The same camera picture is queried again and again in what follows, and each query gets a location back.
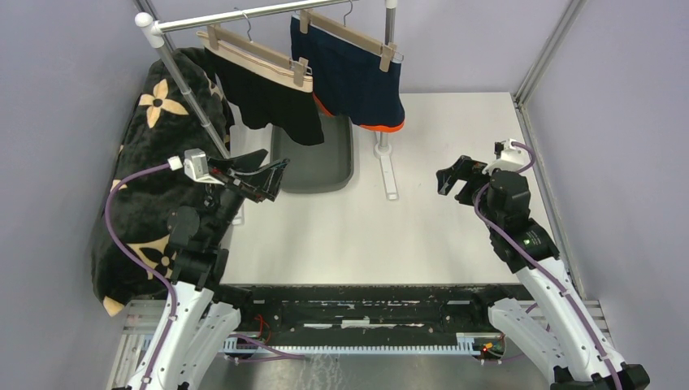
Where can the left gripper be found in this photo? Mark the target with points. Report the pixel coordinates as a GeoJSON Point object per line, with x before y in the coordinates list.
{"type": "Point", "coordinates": [264, 180]}

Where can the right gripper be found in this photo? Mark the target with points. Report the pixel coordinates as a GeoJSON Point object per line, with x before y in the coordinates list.
{"type": "Point", "coordinates": [465, 168]}

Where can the black underwear white waistband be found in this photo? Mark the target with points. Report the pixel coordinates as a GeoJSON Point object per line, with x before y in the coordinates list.
{"type": "Point", "coordinates": [265, 92]}

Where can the wooden clip hanger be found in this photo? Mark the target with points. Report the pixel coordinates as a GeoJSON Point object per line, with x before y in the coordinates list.
{"type": "Point", "coordinates": [350, 35]}
{"type": "Point", "coordinates": [258, 51]}

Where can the navy orange underwear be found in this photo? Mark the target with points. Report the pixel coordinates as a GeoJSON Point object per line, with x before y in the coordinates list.
{"type": "Point", "coordinates": [344, 75]}

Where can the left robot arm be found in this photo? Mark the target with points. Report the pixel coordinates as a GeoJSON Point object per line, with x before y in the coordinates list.
{"type": "Point", "coordinates": [199, 314]}

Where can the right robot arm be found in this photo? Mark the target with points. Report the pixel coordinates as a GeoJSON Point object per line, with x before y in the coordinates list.
{"type": "Point", "coordinates": [570, 351]}

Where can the grey plastic basin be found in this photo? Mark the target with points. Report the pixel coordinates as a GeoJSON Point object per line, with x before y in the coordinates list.
{"type": "Point", "coordinates": [322, 168]}

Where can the white right pole base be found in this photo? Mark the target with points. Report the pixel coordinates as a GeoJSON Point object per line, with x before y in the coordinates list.
{"type": "Point", "coordinates": [387, 172]}

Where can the black floral plush blanket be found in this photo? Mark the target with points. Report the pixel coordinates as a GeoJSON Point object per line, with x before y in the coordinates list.
{"type": "Point", "coordinates": [162, 124]}

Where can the right metal rack pole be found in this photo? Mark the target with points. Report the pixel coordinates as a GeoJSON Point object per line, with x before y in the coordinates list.
{"type": "Point", "coordinates": [391, 114]}

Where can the metal rack pole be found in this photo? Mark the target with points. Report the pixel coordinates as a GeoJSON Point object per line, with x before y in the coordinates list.
{"type": "Point", "coordinates": [167, 58]}
{"type": "Point", "coordinates": [391, 114]}

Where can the horizontal metal rack bar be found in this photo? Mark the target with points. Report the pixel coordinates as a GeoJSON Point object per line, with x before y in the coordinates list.
{"type": "Point", "coordinates": [153, 29]}

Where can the left metal rack pole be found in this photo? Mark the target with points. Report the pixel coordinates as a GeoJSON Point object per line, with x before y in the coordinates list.
{"type": "Point", "coordinates": [167, 58]}

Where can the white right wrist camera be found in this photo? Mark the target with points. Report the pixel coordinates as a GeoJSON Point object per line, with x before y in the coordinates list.
{"type": "Point", "coordinates": [511, 155]}

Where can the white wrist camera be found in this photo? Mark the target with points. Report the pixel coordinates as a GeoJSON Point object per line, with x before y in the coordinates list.
{"type": "Point", "coordinates": [197, 166]}
{"type": "Point", "coordinates": [511, 155]}

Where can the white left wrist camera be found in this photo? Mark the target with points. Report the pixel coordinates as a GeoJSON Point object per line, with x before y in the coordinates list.
{"type": "Point", "coordinates": [197, 166]}

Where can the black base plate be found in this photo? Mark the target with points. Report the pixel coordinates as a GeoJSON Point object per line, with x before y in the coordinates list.
{"type": "Point", "coordinates": [371, 316]}

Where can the aluminium frame rail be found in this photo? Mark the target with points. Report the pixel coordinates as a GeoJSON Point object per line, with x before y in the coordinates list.
{"type": "Point", "coordinates": [547, 53]}

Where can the grey cable duct strip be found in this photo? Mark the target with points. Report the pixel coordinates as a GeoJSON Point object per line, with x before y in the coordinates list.
{"type": "Point", "coordinates": [462, 347]}

